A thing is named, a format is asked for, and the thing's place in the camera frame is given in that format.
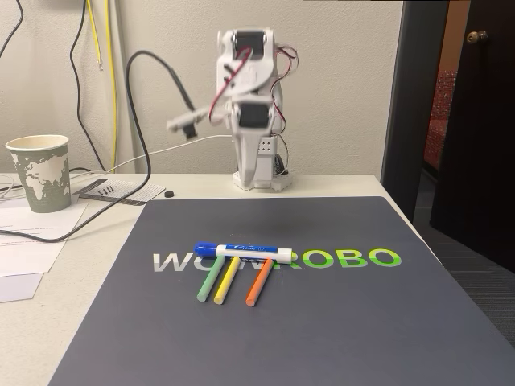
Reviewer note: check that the green chalk stick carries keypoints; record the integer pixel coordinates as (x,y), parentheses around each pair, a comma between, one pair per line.
(209,281)

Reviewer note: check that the yellow chalk stick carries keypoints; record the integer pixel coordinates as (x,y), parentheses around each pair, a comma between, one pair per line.
(226,281)

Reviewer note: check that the orange chalk stick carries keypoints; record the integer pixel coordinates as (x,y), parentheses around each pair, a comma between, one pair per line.
(258,283)

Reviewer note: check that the dark grey door frame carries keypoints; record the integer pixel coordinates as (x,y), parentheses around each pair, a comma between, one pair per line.
(406,120)

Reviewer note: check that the white camera module on bracket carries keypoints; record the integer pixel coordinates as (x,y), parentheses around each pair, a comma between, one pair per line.
(185,120)

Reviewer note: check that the white paper sheet red text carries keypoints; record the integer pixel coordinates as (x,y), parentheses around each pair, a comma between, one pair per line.
(36,253)

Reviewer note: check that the grey striped sheet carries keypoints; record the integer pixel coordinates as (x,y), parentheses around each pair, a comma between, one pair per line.
(124,192)

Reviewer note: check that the dark wooden door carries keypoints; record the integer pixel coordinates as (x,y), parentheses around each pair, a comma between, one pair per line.
(479,140)

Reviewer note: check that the dark grey printed mat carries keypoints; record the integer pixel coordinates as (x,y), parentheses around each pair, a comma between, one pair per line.
(281,342)

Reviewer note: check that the blue whiteboard marker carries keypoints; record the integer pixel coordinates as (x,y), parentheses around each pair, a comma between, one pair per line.
(249,251)

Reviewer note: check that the paper cup with world map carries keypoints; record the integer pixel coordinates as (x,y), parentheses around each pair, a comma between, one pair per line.
(44,193)

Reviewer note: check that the pale blank paper sheet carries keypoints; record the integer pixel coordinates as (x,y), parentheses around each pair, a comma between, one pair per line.
(18,287)

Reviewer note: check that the brass door knob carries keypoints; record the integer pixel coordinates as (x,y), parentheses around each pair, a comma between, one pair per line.
(477,36)

